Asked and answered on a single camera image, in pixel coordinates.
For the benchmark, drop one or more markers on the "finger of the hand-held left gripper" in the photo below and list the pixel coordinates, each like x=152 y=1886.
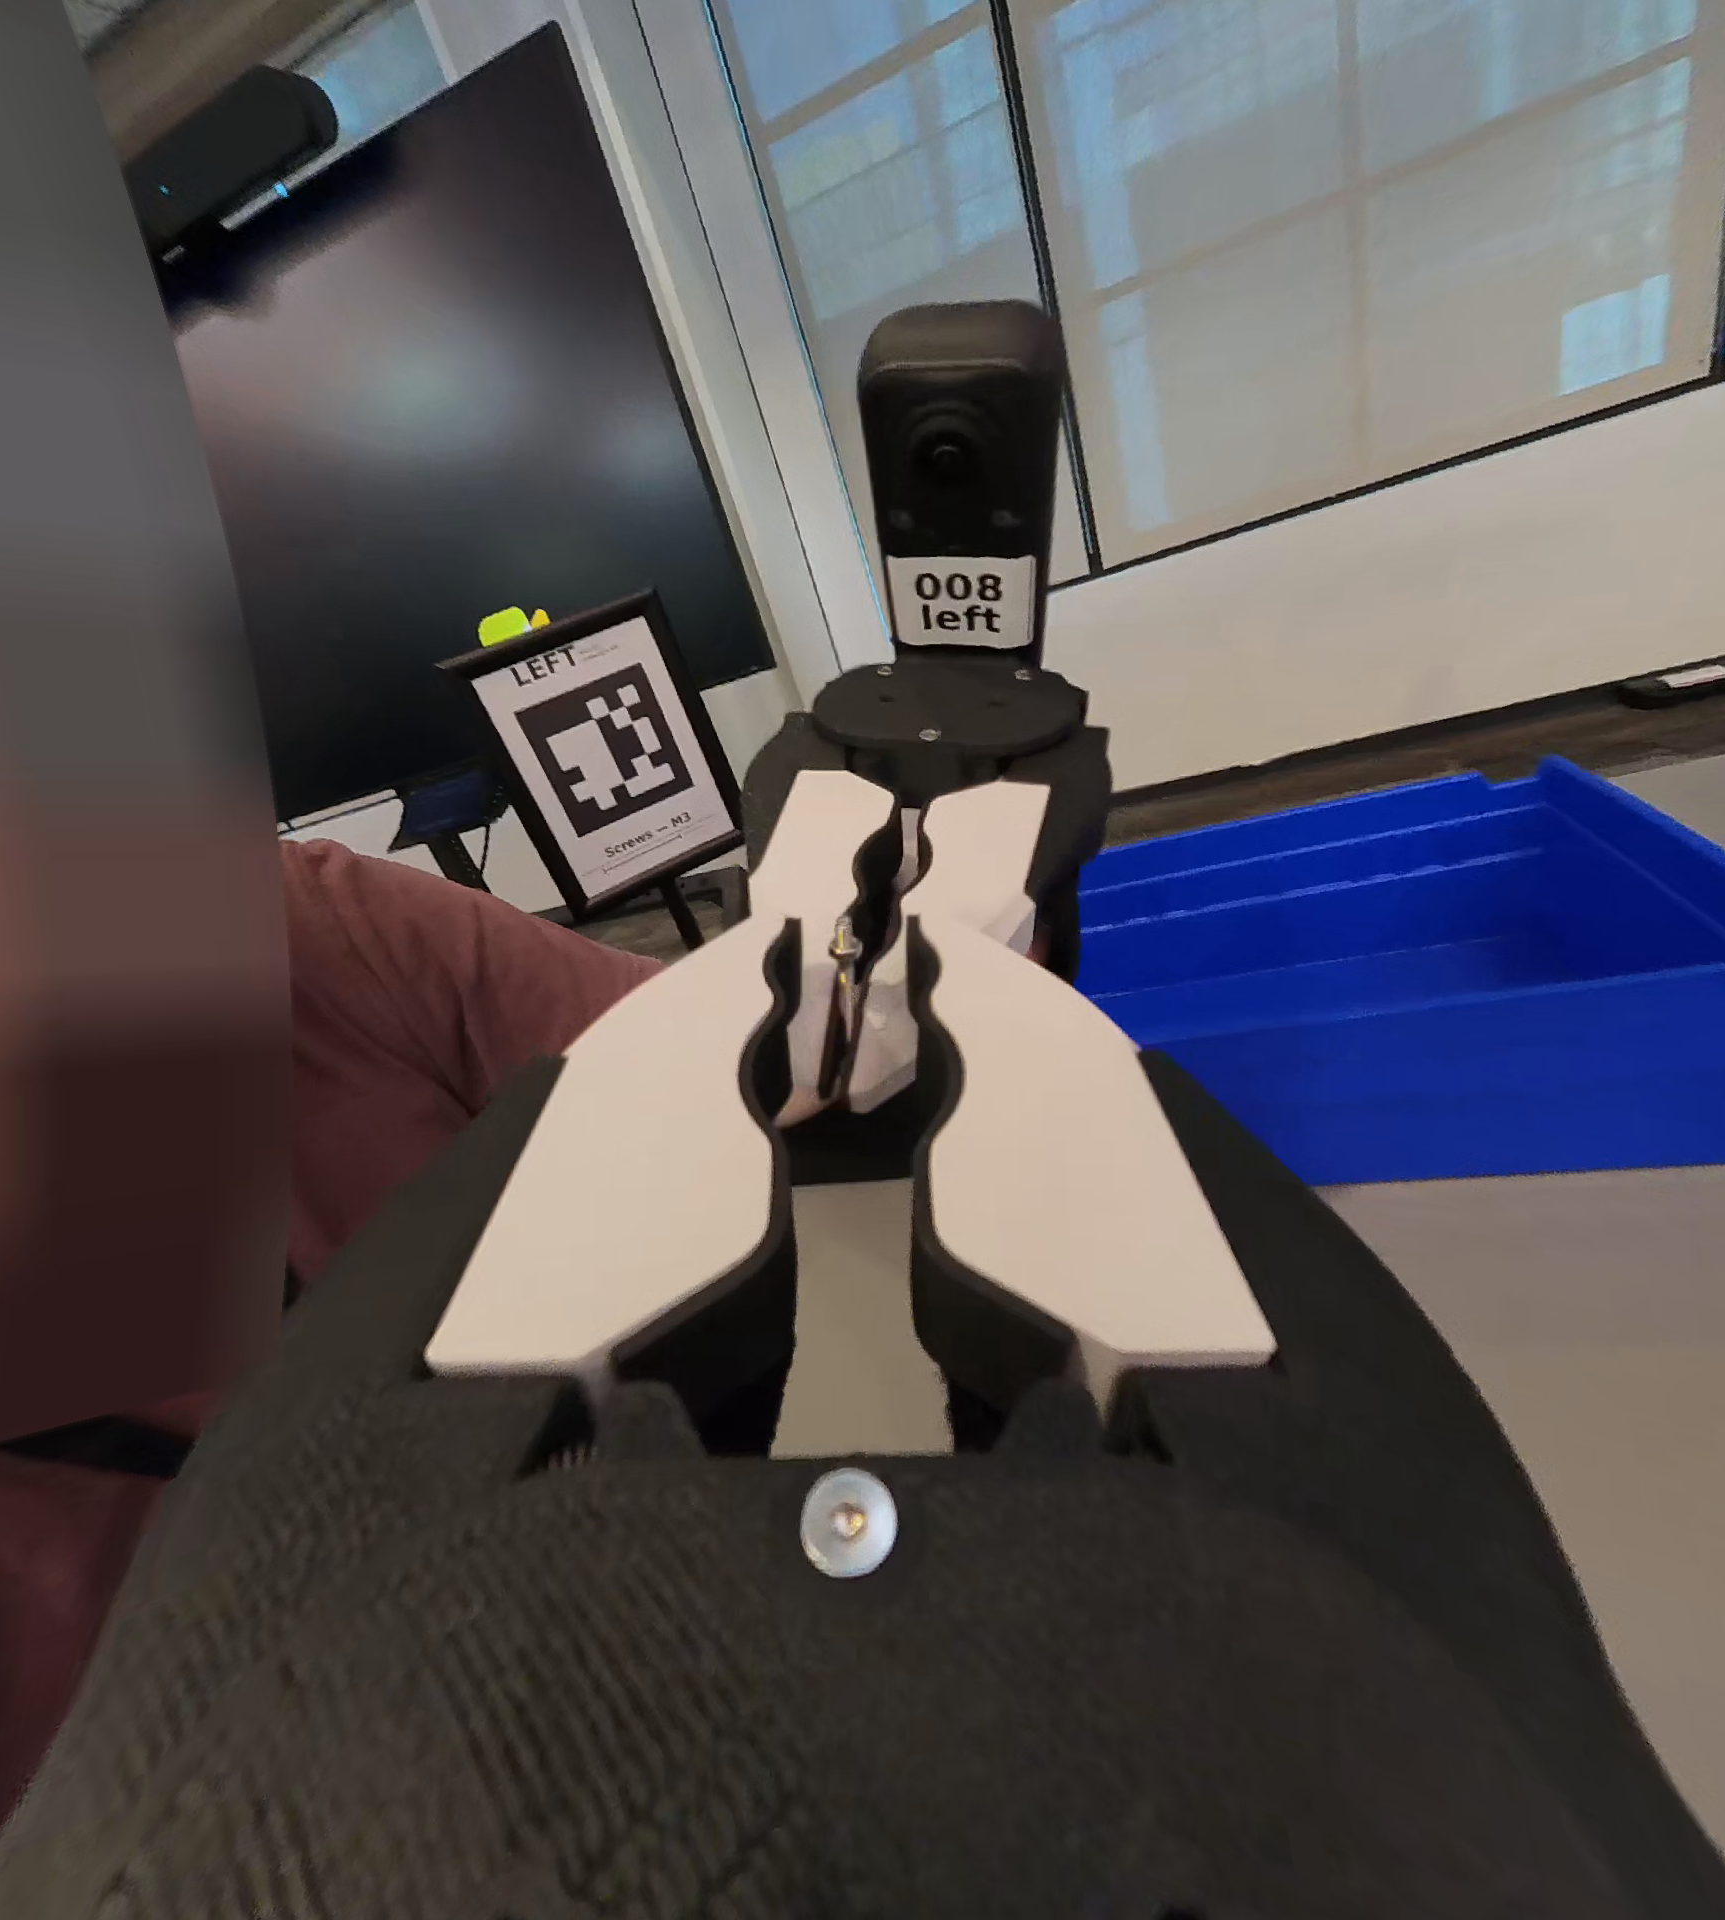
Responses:
x=825 y=848
x=990 y=862

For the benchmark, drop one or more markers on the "small dark screen device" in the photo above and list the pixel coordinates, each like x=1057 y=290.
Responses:
x=446 y=807

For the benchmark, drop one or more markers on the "black speaker bar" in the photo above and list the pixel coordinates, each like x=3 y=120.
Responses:
x=233 y=150

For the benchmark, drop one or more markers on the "framed marker sign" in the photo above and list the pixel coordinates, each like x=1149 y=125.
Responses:
x=608 y=750

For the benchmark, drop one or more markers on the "black flat device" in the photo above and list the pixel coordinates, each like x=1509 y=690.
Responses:
x=1696 y=683

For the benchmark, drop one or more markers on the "large black screen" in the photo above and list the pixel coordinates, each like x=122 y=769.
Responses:
x=474 y=450

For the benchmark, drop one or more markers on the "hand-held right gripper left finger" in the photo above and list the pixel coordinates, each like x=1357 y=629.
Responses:
x=623 y=1171

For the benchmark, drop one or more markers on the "person's left forearm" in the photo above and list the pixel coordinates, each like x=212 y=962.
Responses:
x=428 y=1021

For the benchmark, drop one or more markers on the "thin metal bolt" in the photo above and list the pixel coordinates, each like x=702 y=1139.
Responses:
x=840 y=999

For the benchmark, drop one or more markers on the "blue plastic bin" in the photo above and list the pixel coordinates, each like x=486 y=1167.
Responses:
x=1401 y=1051

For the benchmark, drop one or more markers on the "large glass window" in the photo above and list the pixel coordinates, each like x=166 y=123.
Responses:
x=1252 y=224

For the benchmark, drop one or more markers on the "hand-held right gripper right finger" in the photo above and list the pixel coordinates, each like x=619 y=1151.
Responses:
x=1087 y=1185

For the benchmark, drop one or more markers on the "yellow-green small object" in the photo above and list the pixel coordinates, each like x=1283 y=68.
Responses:
x=511 y=627

